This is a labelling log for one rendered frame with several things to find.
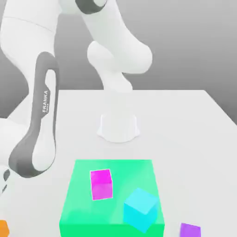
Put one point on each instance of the small purple cube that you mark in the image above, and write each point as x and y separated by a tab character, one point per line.
189	230

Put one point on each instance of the small cyan cube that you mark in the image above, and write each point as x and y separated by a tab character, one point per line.
140	209

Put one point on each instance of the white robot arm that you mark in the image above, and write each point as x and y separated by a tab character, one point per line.
118	48

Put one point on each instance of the large green box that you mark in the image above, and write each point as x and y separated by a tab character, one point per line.
81	209

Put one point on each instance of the small magenta cube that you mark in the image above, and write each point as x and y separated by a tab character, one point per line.
101	185

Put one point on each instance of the small orange cube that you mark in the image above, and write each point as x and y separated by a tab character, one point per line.
3	228

